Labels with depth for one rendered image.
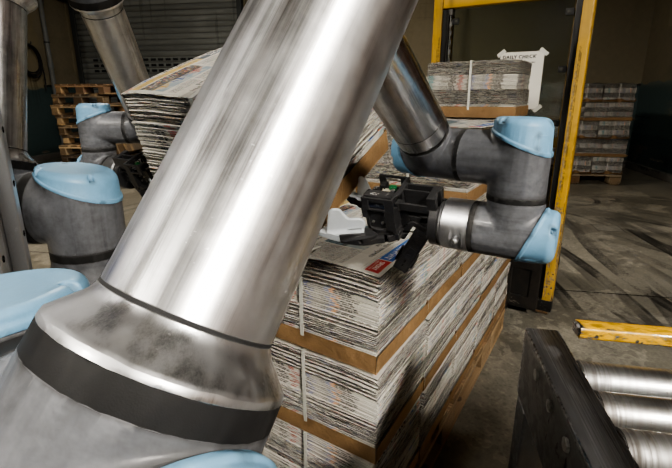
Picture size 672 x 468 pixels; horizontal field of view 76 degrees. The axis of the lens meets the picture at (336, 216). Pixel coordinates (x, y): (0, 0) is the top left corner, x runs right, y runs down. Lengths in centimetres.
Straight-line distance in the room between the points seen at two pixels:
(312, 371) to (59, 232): 59
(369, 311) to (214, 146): 72
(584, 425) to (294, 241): 47
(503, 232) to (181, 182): 48
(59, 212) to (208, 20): 806
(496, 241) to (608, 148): 611
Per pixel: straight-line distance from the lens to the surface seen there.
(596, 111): 658
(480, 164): 61
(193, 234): 18
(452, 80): 195
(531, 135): 59
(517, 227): 61
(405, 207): 65
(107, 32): 97
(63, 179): 76
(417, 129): 58
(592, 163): 667
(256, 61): 21
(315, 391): 108
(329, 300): 93
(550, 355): 72
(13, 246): 63
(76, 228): 77
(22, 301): 29
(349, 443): 110
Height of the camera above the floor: 116
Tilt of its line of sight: 16 degrees down
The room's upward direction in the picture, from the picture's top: straight up
